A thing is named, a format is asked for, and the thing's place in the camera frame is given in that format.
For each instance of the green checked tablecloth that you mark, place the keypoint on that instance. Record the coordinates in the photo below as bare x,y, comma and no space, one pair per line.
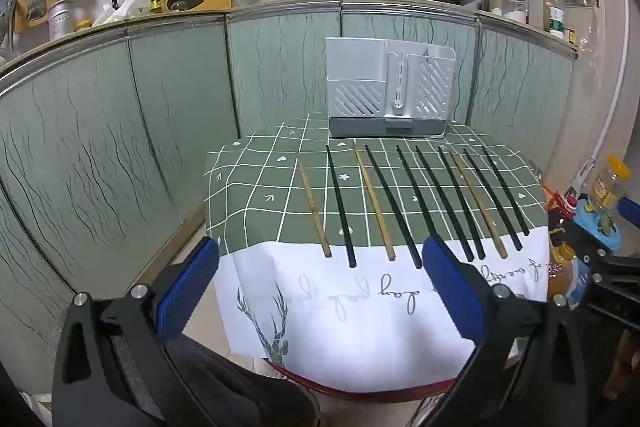
380,327

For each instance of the blue plastic toy kettle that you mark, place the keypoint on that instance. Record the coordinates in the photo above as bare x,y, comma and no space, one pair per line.
601,227

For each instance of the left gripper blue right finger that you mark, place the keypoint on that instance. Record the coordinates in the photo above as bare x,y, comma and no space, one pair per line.
459,286

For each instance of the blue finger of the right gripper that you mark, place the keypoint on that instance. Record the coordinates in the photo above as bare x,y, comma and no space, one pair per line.
629,210

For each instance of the black chopstick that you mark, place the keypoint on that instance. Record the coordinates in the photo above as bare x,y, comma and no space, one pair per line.
480,253
350,251
398,215
495,199
417,192
449,210
517,210

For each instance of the yellow lid plastic jar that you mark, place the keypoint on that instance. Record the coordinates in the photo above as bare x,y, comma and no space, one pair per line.
609,186

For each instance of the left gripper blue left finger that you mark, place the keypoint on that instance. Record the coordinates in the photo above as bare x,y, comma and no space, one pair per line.
180,287

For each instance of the wooden chopstick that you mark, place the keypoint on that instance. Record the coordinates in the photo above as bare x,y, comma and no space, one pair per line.
388,245
311,202
490,224

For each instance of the green glass bottle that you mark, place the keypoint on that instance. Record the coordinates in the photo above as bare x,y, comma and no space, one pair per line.
156,6

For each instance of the green label white bottle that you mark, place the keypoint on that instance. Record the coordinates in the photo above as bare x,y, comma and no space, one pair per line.
556,21

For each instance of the white squeeze bottle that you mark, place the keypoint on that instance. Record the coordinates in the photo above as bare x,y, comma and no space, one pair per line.
536,13

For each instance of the white grey utensil holder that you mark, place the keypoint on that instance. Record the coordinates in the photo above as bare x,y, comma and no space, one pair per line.
382,88

